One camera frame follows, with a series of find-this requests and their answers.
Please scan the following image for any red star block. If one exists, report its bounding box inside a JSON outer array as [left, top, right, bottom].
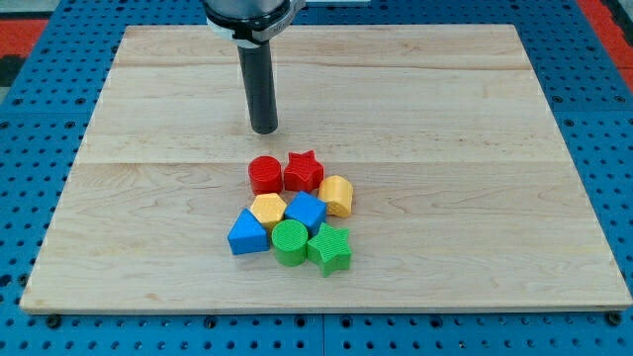
[[283, 150, 324, 193]]

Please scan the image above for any blue cube block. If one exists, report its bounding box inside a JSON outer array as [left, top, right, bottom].
[[284, 192, 326, 237]]

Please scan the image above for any red cylinder block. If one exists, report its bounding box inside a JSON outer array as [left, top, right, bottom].
[[247, 155, 283, 195]]

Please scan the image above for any yellow hexagon block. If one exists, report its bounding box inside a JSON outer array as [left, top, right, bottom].
[[249, 193, 287, 233]]

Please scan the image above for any green cylinder block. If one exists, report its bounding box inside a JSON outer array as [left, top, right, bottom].
[[272, 220, 309, 267]]

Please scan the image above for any green star block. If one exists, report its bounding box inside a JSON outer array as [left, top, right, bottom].
[[307, 222, 352, 277]]

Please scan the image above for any blue triangle block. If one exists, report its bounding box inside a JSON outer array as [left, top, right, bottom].
[[227, 209, 269, 255]]

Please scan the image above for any black cylindrical pointer rod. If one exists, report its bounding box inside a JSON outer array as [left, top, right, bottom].
[[238, 43, 278, 134]]

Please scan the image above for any wooden board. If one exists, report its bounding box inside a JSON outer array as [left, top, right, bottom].
[[20, 25, 632, 314]]

